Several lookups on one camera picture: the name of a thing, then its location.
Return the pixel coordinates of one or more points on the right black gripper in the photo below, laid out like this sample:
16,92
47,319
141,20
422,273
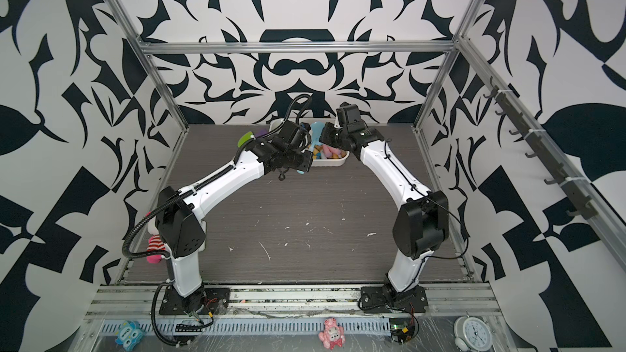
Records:
326,135

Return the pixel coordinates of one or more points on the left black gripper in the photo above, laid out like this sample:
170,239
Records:
307,158

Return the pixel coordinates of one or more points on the purple shovel pink handle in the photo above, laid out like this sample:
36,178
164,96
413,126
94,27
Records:
261,133

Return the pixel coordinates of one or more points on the white plastic storage box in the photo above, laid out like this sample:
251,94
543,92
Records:
330,157

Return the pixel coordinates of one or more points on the green shovel yellow handle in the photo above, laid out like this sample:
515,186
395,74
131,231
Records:
245,138

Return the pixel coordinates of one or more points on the blue toy shovel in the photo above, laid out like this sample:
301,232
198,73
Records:
317,132

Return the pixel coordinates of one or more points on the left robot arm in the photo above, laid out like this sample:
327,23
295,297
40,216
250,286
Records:
180,225

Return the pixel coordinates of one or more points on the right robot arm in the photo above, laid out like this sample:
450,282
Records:
421,225

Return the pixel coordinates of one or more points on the pink striped plush doll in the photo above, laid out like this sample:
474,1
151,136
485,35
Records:
155,244

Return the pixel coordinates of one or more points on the pink bear toy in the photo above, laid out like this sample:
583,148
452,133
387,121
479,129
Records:
332,335

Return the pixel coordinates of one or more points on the small green circuit board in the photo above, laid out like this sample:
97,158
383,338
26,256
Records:
402,330

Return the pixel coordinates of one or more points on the white alarm clock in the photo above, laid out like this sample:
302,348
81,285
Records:
472,334

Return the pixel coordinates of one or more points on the blue owl toy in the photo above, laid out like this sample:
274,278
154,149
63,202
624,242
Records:
129,335

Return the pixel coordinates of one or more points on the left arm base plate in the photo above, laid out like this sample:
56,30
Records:
203,302

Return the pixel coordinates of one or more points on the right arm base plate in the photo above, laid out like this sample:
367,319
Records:
383,299

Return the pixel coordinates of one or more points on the white slotted cable duct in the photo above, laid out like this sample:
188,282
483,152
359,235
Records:
262,326

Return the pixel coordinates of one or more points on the black wall hook rack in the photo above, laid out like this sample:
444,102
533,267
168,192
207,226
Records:
562,173

